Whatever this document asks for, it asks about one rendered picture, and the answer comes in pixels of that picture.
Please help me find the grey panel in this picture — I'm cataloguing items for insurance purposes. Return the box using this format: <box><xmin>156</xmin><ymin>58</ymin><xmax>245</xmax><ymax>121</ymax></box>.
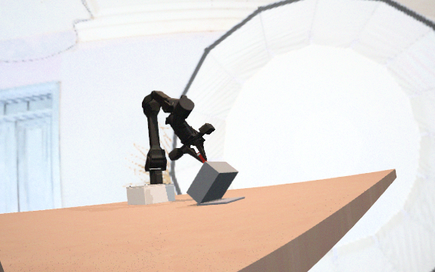
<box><xmin>187</xmin><ymin>161</ymin><xmax>245</xmax><ymax>206</ymax></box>

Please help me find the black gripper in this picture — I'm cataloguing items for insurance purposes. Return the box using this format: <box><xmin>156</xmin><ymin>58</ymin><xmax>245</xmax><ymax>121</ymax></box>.
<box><xmin>168</xmin><ymin>122</ymin><xmax>215</xmax><ymax>163</ymax></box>

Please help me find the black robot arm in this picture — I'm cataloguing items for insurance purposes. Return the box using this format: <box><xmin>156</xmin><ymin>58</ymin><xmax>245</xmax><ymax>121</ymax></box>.
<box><xmin>142</xmin><ymin>91</ymin><xmax>195</xmax><ymax>185</ymax></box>

